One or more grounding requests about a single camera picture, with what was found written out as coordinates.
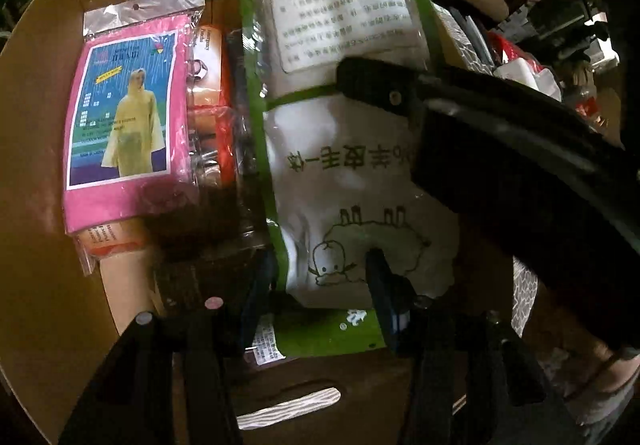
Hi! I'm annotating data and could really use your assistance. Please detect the white green wool package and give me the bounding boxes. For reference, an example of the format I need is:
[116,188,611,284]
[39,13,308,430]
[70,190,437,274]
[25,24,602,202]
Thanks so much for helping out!
[241,0,458,358]

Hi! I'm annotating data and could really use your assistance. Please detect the red package with zebra card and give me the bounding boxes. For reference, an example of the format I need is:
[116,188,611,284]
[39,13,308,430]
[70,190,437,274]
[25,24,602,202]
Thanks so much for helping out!
[77,25,238,332]

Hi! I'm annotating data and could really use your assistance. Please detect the pink raincoat package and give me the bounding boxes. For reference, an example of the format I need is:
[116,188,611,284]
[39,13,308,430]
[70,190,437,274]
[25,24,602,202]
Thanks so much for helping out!
[63,0,205,234]

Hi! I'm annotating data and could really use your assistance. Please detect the grey sleeve forearm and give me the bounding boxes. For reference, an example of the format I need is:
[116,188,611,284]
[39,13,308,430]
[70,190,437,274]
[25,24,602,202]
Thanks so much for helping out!
[567,371,639,444]

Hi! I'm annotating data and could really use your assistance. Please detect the person right hand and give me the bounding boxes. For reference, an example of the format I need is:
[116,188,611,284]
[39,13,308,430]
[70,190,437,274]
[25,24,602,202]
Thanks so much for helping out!
[523,286,639,399]

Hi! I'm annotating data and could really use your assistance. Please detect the black remote controls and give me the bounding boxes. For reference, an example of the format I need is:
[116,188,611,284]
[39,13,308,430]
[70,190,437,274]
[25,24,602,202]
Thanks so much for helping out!
[449,8,496,72]

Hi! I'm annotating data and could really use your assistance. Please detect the white tissue box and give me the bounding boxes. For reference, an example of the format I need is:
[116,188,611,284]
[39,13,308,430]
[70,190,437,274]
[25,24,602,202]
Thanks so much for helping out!
[494,57,562,102]

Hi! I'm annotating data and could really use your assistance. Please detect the large cardboard box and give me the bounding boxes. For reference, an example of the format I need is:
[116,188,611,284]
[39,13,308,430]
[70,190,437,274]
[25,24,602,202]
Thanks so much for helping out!
[0,0,417,445]

